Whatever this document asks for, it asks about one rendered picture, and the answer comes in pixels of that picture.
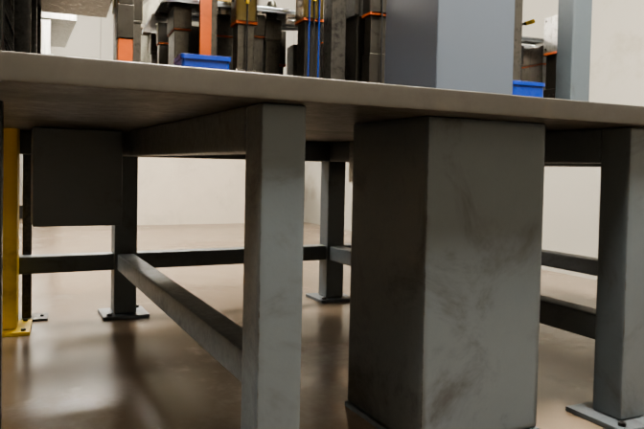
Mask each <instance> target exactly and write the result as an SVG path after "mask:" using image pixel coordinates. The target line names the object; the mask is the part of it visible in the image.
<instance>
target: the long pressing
mask: <svg viewBox="0 0 644 429"><path fill-rule="evenodd" d="M173 6H180V7H189V8H192V21H194V22H199V0H162V1H161V2H160V4H159V6H158V7H157V9H156V10H155V12H154V14H153V15H154V16H156V17H159V18H165V19H168V13H169V12H170V11H171V9H172V8H173ZM218 11H220V14H228V12H231V2H223V1H218ZM295 11H296V10H291V9H283V8H274V7H266V6H257V14H259V15H265V18H266V17H267V16H269V15H272V16H277V19H278V20H282V31H298V26H295V20H289V19H295ZM543 41H544V38H537V37H530V36H523V37H522V39H521V44H531V45H522V46H524V50H526V49H530V48H535V47H539V46H542V45H543Z"/></svg>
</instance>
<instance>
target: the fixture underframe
mask: <svg viewBox="0 0 644 429"><path fill-rule="evenodd" d="M20 154H32V157H31V223H32V225H33V227H59V226H109V225H111V252H96V253H70V254H43V255H19V275H22V274H42V273H62V272H82V271H103V270H111V297H110V307H109V308H98V312H99V314H100V315H101V317H102V318H103V320H104V321H111V320H124V319H135V318H148V317H149V316H150V314H149V313H148V312H147V311H146V310H145V309H144V308H143V307H142V306H141V305H137V304H136V287H137V288H138V289H139V290H140V291H142V292H143V293H144V294H145V295H146V296H147V297H148V298H149V299H150V300H151V301H153V302H154V303H155V304H156V305H157V306H158V307H159V308H160V309H161V310H163V311H164V312H165V313H166V314H167V315H168V316H169V317H170V318H171V319H172V320H174V321H175V322H176V323H177V324H178V325H179V326H180V327H181V328H182V329H184V330H185V331H186V332H187V333H188V334H189V335H190V336H191V337H192V338H193V339H195V340H196V341H197V342H198V343H199V344H200V345H201V346H202V347H203V348H204V349H206V350H207V351H208V352H209V353H210V354H211V355H212V356H213V357H214V358H216V359H217V360H218V361H219V363H220V364H221V365H222V366H223V367H224V368H226V369H227V370H228V371H229V372H230V373H231V374H233V375H234V376H235V377H237V378H238V380H239V381H240V382H241V429H300V387H301V340H302V293H303V260H319V285H318V293H308V294H306V297H308V298H311V299H313V300H315V301H317V302H319V303H321V304H326V303H338V302H350V296H349V295H347V294H344V293H343V264H346V265H349V266H351V244H352V243H344V214H345V170H346V162H347V163H349V182H350V183H353V160H354V141H352V142H334V143H325V142H306V106H304V105H303V104H290V103H276V102H261V103H257V104H252V105H248V106H244V107H239V108H235V109H230V110H225V111H221V112H217V113H212V114H208V115H203V116H198V117H194V118H190V119H186V120H181V121H176V122H172V123H167V124H160V125H155V126H151V127H146V128H141V129H137V130H132V131H128V132H124V133H123V131H122V130H101V129H78V128H56V127H33V128H32V130H20ZM138 157H157V158H196V159H233V160H245V203H244V247H229V248H202V249H176V250H149V251H137V202H138ZM305 161H310V162H321V194H320V239H319V244H309V245H304V200H305ZM544 166H545V167H601V184H600V212H599V239H598V259H597V258H592V257H586V256H579V255H573V254H567V253H562V252H556V251H550V250H544V249H541V265H543V266H548V267H553V268H558V269H563V270H568V271H573V272H578V273H583V274H588V275H593V276H597V295H596V308H592V307H588V306H584V305H577V304H573V303H570V302H566V301H562V300H558V299H554V298H550V297H546V296H542V295H540V323H541V324H544V325H548V326H551V327H556V328H559V329H562V330H566V331H569V332H572V333H576V334H579V335H582V336H585V337H588V338H591V339H595V351H594V378H593V401H590V402H585V403H579V404H574V405H569V406H565V410H566V411H567V412H569V413H571V414H573V415H575V416H578V417H580V418H583V419H586V420H588V421H590V422H593V423H595V424H597V425H599V426H602V427H604V428H606V429H644V127H635V126H625V127H607V128H589V129H570V130H552V131H545V154H544ZM223 264H243V312H242V327H240V326H239V325H237V324H236V323H234V322H233V321H232V320H230V319H229V318H227V317H226V316H224V315H223V314H221V313H220V312H218V311H217V310H215V309H214V308H212V307H211V306H210V305H208V304H206V303H205V302H203V301H202V300H200V299H199V298H198V297H197V296H195V295H194V294H193V293H191V292H190V291H188V290H187V289H185V288H184V287H182V286H181V285H179V284H178V283H176V282H174V281H173V280H172V279H170V278H169V277H167V276H166V275H164V274H163V273H161V272H160V271H158V270H157V269H155V268H162V267H182V266H202V265H223Z"/></svg>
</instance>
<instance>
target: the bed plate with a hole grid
mask: <svg viewBox="0 0 644 429"><path fill-rule="evenodd" d="M0 101H3V102H4V128H18V129H20V130H32V128H33V127H56V128H78V129H101V130H122V131H123V133H124V132H128V131H132V130H137V129H141V128H146V127H151V126H155V125H160V124H167V123H172V122H176V121H181V120H186V119H190V118H194V117H198V116H203V115H208V114H212V113H217V112H221V111H225V110H230V109H235V108H239V107H244V106H248V105H252V104H257V103H261V102H276V103H290V104H303V105H304V106H306V142H325V143H334V142H352V141H353V140H354V125H355V124H358V123H368V122H377V121H386V120H396V119H405V118H415V117H423V116H439V117H454V118H469V119H484V120H499V121H514V122H528V123H543V124H545V131H552V130H570V129H589V128H607V127H625V126H635V127H644V106H638V105H627V104H616V103H605V102H584V101H573V100H562V99H550V98H540V97H528V96H518V95H506V94H496V93H485V92H473V91H463V90H451V89H441V88H429V87H419V86H407V85H397V84H385V83H374V82H363V81H352V80H341V79H320V78H309V77H297V76H287V75H276V74H265V73H254V72H243V71H232V70H220V69H210V68H198V67H188V66H176V65H166V64H154V63H144V62H132V61H121V60H110V59H99V58H88V57H77V56H56V55H45V54H34V53H23V52H12V51H1V50H0Z"/></svg>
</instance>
